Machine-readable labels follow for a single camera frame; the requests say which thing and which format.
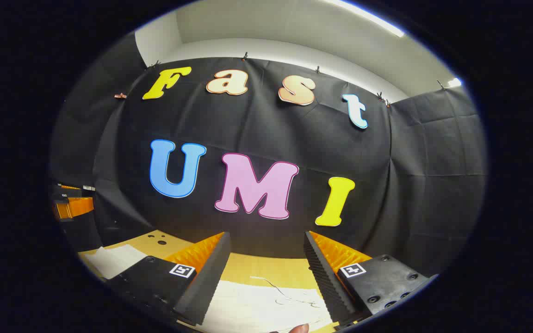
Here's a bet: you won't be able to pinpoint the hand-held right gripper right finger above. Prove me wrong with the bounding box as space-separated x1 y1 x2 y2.
304 230 438 330

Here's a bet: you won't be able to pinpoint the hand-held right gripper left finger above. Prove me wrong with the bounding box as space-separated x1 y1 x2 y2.
102 231 232 327

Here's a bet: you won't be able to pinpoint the white jeans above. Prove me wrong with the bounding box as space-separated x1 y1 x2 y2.
84 244 334 333

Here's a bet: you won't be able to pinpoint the black backdrop cloth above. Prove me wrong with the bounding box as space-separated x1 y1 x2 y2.
49 32 488 278

